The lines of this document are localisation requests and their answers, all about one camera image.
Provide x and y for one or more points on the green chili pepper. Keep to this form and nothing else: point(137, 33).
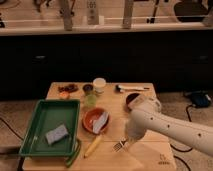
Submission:
point(70, 160)

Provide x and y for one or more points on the grey white cloth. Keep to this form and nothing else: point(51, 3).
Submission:
point(100, 122)

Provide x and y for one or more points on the silver metal fork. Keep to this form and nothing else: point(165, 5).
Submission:
point(120, 145)

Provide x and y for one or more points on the white remote control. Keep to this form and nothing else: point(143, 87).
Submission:
point(92, 12)

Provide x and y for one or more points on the green translucent cup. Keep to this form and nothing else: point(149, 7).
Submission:
point(90, 100)

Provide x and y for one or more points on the dark blue floor device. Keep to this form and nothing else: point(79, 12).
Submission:
point(200, 99)

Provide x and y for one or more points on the green plastic tray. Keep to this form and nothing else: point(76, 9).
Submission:
point(47, 116)

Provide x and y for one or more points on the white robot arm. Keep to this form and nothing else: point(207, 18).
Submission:
point(146, 115)

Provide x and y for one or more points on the orange clay bowl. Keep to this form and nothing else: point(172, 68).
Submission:
point(91, 116)

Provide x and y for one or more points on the grey blue sponge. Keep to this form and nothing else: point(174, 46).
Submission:
point(56, 134)

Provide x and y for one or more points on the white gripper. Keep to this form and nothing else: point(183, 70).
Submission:
point(133, 131)

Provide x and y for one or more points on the dark brown bowl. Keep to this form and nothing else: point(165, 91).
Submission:
point(130, 98)

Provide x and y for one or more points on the small dark cup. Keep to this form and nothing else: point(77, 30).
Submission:
point(87, 88)

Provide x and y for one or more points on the beige wooden block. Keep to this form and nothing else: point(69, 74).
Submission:
point(133, 104)

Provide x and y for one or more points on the small orange lid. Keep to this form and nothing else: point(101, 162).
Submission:
point(64, 95)

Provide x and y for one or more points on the black handled brush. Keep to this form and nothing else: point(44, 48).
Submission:
point(122, 88)

